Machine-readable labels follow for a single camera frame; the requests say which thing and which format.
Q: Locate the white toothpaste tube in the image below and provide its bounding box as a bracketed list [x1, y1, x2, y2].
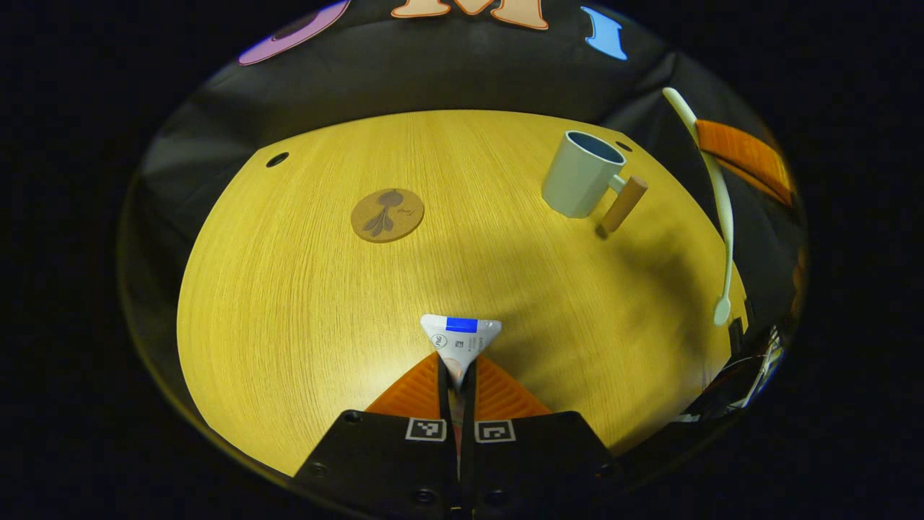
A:
[420, 314, 502, 391]

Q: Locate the pale blue toothbrush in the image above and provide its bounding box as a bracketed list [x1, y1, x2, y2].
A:
[662, 87, 736, 327]

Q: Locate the pale blue cup wooden handle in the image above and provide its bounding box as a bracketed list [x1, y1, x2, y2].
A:
[541, 130, 649, 234]

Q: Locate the round brown printed coaster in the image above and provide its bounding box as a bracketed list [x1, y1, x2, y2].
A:
[351, 188, 425, 243]

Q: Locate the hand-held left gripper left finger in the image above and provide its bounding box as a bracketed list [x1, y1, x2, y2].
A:
[292, 352, 463, 517]

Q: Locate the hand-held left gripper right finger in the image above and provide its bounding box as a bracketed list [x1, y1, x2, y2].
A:
[463, 354, 622, 517]

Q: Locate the white cable bundle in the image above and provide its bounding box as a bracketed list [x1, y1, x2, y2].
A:
[682, 325, 785, 421]

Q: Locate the wooden desktop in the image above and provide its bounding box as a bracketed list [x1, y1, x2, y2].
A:
[176, 110, 751, 477]

